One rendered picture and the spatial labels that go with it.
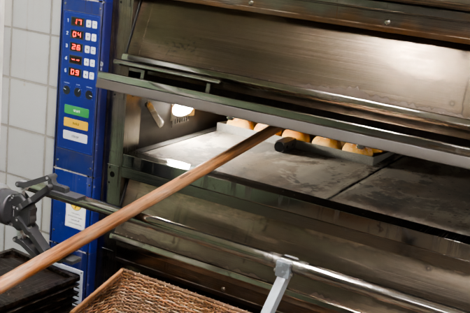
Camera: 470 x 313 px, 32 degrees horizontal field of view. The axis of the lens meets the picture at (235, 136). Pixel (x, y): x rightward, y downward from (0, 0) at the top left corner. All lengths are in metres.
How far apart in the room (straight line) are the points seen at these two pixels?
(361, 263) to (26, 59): 1.16
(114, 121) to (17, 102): 0.37
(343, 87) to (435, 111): 0.23
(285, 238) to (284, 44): 0.51
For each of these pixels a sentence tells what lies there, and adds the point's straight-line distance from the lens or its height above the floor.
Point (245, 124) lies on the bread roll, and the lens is 2.68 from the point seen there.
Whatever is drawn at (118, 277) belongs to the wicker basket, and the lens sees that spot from 2.38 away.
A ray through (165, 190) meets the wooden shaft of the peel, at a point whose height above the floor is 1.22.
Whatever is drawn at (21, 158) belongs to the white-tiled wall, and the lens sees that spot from 2.60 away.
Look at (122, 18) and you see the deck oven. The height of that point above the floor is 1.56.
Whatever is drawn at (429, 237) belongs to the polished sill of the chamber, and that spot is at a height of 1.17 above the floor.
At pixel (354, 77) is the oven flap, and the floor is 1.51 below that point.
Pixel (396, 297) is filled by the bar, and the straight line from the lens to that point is 1.63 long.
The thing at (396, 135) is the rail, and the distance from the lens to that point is 1.79.
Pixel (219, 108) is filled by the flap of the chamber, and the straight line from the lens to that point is 1.96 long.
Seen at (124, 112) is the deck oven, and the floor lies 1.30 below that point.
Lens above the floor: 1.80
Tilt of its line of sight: 14 degrees down
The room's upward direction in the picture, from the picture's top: 6 degrees clockwise
